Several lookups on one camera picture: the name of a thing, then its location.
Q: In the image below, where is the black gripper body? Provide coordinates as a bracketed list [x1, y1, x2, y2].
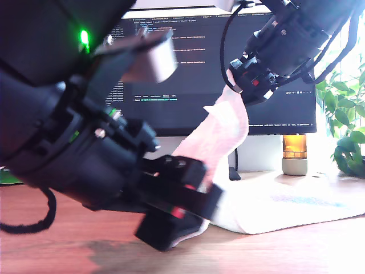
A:
[229, 22, 300, 107]
[58, 114, 225, 222]

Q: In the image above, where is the white pink tea towel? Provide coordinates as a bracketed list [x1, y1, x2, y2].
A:
[171, 70, 365, 248]

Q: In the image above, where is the wide black monitor with stand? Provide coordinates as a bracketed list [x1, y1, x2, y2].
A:
[104, 5, 318, 181]

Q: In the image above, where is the amber glass jar grey base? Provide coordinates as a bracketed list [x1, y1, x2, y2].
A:
[281, 134, 309, 176]

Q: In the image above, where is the green leafy houseplant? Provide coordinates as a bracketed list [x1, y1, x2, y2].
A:
[315, 11, 365, 178]

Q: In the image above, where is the green snack bag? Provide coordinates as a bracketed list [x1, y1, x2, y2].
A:
[0, 167, 23, 185]

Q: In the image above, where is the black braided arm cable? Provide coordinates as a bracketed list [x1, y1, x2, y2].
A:
[0, 187, 58, 235]

